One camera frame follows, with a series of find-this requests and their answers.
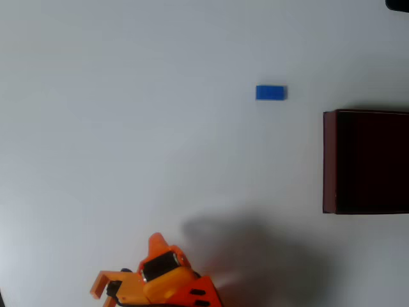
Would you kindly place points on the blue rectangular block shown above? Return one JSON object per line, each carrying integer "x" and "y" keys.
{"x": 271, "y": 92}

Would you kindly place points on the orange gripper black servo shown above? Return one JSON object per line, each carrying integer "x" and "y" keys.
{"x": 159, "y": 264}

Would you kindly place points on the dark brown box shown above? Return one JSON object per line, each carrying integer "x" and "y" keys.
{"x": 370, "y": 163}

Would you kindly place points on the small black camera module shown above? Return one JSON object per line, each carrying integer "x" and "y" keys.
{"x": 114, "y": 288}

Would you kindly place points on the black corner object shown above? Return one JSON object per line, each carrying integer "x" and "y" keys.
{"x": 397, "y": 4}

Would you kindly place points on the dark edge object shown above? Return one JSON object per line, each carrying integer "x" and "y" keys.
{"x": 1, "y": 300}

